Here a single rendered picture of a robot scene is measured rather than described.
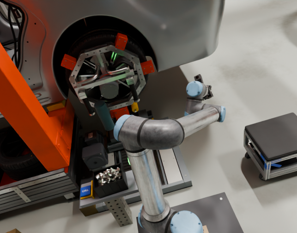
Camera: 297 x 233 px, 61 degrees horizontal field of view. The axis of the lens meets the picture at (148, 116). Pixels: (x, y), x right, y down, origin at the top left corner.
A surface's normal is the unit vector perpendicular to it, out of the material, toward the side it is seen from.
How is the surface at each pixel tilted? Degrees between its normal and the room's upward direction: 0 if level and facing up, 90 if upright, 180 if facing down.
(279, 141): 0
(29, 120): 90
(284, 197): 0
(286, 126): 0
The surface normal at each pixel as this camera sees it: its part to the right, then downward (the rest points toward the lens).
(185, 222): -0.18, -0.73
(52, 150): 0.17, 0.61
